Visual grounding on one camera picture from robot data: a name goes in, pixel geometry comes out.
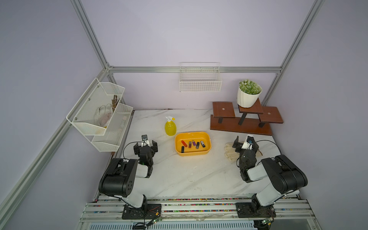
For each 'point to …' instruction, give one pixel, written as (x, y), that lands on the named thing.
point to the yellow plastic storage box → (192, 143)
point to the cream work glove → (231, 154)
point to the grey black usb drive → (198, 144)
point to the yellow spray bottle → (170, 128)
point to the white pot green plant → (248, 93)
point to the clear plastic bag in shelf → (102, 114)
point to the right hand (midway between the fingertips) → (245, 139)
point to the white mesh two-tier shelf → (108, 138)
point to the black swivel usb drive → (202, 143)
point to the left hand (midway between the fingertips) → (145, 143)
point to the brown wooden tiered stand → (253, 120)
